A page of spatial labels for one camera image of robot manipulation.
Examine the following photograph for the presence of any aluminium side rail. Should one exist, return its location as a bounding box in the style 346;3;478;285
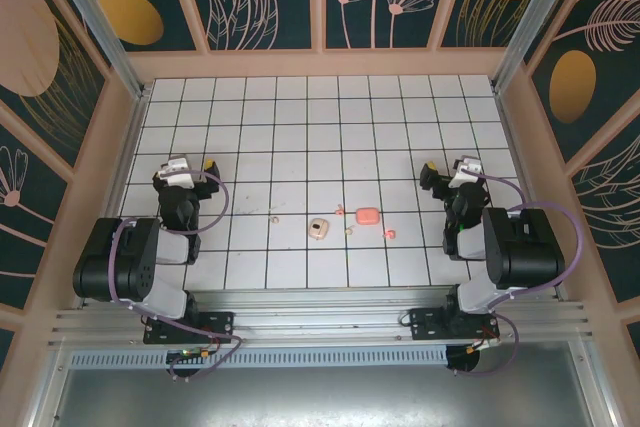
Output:
79;89;151;309
492;81;569;301

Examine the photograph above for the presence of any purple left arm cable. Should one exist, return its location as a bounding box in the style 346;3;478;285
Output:
110;170;246;382

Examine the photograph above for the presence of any beige earbud charging case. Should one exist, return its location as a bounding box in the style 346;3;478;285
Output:
308;218;331;242

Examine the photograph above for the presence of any aluminium corner post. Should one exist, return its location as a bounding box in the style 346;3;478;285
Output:
39;0;154;101
492;0;599;93

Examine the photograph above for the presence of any grey metal sheet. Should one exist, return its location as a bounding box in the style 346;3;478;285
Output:
49;341;601;427

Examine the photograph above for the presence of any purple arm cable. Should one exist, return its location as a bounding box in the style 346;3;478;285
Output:
452;171;586;379
110;170;246;382

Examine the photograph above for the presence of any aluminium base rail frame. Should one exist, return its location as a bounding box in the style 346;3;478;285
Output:
47;288;594;348

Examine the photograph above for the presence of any slotted grey cable duct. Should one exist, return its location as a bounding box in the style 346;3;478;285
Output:
69;348;450;369

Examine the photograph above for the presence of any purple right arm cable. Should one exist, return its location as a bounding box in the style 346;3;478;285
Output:
452;171;586;379

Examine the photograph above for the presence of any small wired connector board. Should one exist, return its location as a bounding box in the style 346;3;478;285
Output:
166;345;214;364
467;336;501;354

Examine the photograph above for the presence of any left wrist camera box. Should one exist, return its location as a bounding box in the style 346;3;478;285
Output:
152;156;195;188

